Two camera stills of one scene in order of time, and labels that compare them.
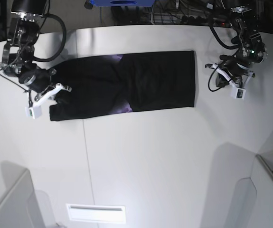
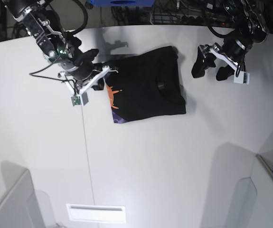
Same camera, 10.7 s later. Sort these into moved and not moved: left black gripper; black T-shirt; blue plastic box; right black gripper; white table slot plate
Moved: left black gripper; black T-shirt; right black gripper
Not moved: blue plastic box; white table slot plate
